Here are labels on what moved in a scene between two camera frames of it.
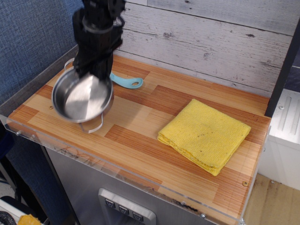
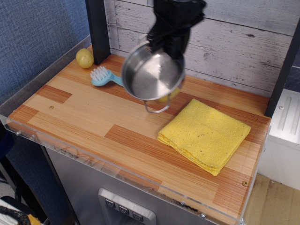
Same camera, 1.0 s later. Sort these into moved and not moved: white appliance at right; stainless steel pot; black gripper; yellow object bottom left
Moved: black gripper; stainless steel pot
Not moved: white appliance at right; yellow object bottom left
